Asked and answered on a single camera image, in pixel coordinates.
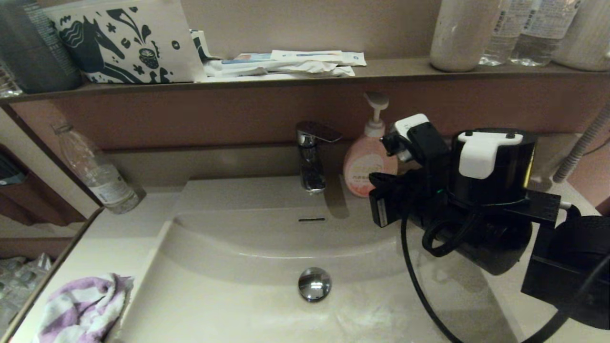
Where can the white ribbed container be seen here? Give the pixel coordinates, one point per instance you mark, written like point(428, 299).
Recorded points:
point(588, 43)

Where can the chrome drain stopper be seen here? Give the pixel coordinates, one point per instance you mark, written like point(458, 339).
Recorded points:
point(314, 284)

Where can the clear labelled water bottle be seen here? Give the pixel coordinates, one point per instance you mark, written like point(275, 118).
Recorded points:
point(541, 43)
point(503, 43)

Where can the purple white striped cloth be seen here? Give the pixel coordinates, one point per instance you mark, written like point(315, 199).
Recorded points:
point(81, 309)

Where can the white ceramic jar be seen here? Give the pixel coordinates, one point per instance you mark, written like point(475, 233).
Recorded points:
point(462, 38)

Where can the brown wall shelf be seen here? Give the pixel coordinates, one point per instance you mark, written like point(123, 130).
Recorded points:
point(405, 69)

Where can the long white toiletry sachet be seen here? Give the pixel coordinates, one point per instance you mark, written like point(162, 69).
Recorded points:
point(324, 57)

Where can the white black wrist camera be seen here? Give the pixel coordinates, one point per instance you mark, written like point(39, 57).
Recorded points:
point(419, 136)

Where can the crumpled white toiletry packet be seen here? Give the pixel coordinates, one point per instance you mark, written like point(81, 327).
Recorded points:
point(286, 70)

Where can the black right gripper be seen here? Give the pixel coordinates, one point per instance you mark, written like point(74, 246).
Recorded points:
point(429, 195)

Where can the clear plastic water bottle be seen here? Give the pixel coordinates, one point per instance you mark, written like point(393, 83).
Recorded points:
point(102, 178)

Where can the chrome lever faucet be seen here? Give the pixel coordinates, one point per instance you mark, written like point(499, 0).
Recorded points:
point(312, 176)

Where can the pink soap pump bottle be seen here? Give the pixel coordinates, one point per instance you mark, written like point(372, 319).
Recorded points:
point(362, 166)

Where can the clear drinking glass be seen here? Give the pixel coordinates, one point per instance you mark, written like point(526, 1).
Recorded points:
point(7, 85)

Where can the grey cylindrical container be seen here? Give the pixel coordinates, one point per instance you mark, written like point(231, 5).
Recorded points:
point(33, 52)

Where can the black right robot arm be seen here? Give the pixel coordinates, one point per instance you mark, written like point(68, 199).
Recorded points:
point(495, 190)

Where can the white ceramic sink basin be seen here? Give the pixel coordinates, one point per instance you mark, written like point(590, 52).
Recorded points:
point(238, 305)

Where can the small dark print pouch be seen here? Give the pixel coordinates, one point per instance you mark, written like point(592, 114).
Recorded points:
point(202, 46)

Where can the blue striped toiletry sachet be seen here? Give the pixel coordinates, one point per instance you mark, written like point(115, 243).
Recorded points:
point(248, 59)

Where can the horse print pouch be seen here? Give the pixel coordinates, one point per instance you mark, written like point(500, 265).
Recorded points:
point(143, 43)

